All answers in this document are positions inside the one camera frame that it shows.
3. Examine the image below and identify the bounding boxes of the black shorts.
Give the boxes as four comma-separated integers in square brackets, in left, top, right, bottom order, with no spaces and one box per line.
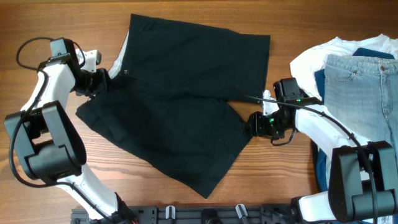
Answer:
[76,14,271,198]

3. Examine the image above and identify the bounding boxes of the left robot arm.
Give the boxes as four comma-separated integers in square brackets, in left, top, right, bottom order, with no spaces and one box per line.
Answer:
[4,37,139,223]

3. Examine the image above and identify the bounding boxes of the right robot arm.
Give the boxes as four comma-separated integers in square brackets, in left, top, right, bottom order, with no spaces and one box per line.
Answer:
[246,78,397,223]

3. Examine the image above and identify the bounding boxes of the dark blue garment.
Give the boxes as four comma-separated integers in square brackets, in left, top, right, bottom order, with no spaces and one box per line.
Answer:
[313,47,398,224]

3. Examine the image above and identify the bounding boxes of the white t-shirt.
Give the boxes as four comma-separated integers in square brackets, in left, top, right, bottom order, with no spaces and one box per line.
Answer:
[290,34,397,99]

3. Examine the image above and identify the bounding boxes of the light blue denim shorts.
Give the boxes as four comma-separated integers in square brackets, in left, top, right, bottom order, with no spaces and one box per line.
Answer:
[324,55,397,150]

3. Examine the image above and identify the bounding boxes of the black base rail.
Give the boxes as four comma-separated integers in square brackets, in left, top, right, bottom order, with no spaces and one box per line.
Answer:
[70,203,304,224]

